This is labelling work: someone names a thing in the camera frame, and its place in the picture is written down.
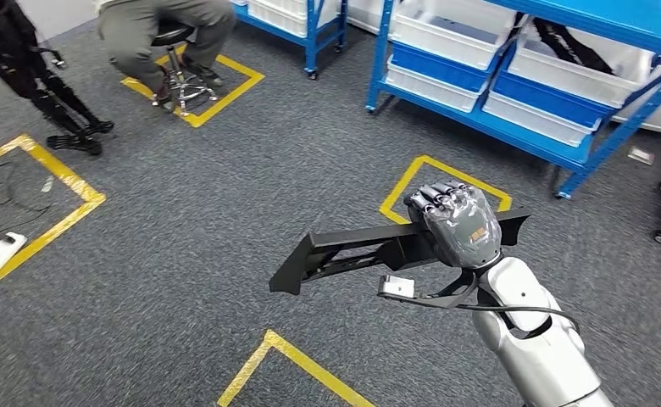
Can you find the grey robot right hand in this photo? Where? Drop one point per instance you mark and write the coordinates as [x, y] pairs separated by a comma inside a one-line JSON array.
[[462, 230]]

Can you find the large blue shelf rack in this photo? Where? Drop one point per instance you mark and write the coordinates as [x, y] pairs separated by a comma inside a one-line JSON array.
[[617, 14]]

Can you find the person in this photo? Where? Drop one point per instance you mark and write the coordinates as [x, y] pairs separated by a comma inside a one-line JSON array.
[[134, 39]]

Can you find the yellow floor tape square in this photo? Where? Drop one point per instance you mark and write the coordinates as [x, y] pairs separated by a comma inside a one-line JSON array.
[[229, 96], [64, 171], [308, 362], [402, 185]]

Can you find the black small humanoid robot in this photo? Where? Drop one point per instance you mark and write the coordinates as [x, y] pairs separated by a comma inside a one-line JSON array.
[[10, 56]]

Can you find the small white floor scrap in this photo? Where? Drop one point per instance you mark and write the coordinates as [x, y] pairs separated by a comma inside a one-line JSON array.
[[47, 185]]

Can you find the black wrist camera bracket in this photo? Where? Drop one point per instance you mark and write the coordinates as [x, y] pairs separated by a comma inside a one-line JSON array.
[[445, 303]]

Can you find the black stool chrome base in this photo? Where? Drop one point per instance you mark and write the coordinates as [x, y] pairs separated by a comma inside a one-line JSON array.
[[170, 31]]

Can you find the small white floor card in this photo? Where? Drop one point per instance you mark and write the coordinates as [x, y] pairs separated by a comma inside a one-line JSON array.
[[640, 155]]

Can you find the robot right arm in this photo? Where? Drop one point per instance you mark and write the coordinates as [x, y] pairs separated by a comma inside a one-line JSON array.
[[538, 348]]

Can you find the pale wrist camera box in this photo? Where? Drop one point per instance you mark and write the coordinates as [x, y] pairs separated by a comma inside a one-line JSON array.
[[396, 286]]

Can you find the black long plastic part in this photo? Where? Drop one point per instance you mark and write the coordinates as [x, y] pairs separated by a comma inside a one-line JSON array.
[[400, 250], [577, 53]]

